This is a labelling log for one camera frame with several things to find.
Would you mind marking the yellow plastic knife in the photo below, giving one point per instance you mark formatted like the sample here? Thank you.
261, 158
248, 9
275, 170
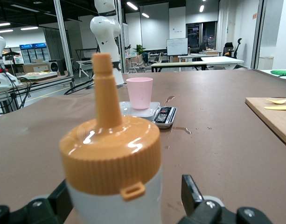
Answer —
278, 108

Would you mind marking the black speaker box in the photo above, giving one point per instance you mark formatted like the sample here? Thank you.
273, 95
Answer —
55, 66

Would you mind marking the glass door drinks fridge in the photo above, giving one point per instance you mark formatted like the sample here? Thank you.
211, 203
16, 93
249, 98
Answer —
34, 52

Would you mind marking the wooden cutting board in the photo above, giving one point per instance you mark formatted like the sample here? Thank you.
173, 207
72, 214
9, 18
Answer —
273, 121

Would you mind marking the yellow plastic fork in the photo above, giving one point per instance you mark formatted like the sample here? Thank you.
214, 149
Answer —
279, 101

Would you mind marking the whiteboard on stand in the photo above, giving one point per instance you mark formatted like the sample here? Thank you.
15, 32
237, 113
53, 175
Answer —
177, 46

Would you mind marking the pink plastic cup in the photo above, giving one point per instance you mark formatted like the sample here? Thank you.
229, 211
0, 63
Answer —
139, 93

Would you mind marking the white office table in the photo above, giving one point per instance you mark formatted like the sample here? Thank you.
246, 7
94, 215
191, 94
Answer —
217, 60

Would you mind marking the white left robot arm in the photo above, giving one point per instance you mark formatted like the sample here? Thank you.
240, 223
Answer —
105, 30

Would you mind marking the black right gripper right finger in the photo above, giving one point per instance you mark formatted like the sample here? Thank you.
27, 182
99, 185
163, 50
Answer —
194, 200

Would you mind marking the white sauce bottle orange cap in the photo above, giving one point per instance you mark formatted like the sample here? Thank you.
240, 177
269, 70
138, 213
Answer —
110, 158

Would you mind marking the green cloth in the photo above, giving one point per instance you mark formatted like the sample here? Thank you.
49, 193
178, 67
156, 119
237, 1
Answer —
282, 72

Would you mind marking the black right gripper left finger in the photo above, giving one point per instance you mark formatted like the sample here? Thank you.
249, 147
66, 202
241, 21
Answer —
40, 212

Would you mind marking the brown liquid spill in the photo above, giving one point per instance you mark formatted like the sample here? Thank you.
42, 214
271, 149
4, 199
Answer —
181, 129

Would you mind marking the white tray with food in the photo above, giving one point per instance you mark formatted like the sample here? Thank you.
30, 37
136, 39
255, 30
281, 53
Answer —
37, 75

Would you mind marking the aluminium frame post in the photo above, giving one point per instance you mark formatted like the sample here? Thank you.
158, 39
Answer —
62, 35

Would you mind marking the wooden top office table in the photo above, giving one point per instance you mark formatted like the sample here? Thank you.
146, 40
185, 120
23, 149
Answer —
177, 63

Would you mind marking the green potted plant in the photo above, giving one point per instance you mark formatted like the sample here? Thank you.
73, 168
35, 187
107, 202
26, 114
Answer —
139, 49

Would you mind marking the black office chair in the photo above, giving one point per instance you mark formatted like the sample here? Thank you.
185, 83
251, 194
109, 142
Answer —
229, 47

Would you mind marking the silver digital kitchen scale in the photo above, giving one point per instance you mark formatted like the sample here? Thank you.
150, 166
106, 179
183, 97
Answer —
165, 116

